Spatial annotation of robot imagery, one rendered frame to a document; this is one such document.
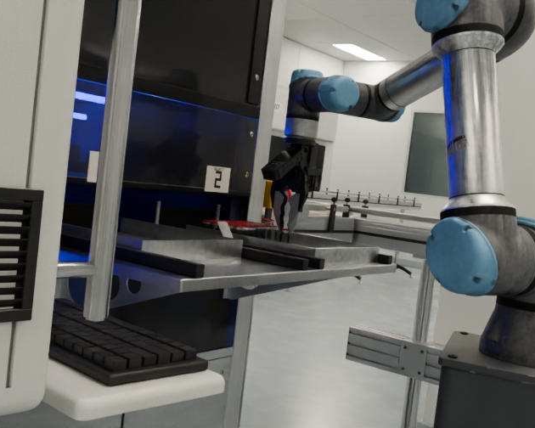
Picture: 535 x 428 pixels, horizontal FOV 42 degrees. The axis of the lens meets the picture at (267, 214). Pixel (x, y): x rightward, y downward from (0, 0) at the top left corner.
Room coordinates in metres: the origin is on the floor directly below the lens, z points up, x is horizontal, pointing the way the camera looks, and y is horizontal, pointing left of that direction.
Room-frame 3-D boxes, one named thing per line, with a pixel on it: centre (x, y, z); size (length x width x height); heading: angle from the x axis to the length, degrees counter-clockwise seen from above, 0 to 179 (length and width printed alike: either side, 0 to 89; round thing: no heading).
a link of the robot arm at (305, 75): (1.58, -0.06, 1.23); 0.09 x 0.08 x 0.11; 30
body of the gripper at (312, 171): (1.59, -0.06, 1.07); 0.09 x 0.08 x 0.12; 143
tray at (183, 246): (1.32, 0.25, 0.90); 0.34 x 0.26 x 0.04; 54
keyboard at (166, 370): (0.89, 0.24, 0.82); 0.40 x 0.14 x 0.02; 47
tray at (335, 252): (1.53, -0.04, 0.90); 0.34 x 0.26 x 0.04; 53
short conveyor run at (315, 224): (2.18, -0.05, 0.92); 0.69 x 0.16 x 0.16; 144
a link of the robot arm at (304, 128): (1.59, -0.05, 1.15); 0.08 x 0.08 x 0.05
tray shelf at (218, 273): (1.41, 0.10, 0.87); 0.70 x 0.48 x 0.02; 144
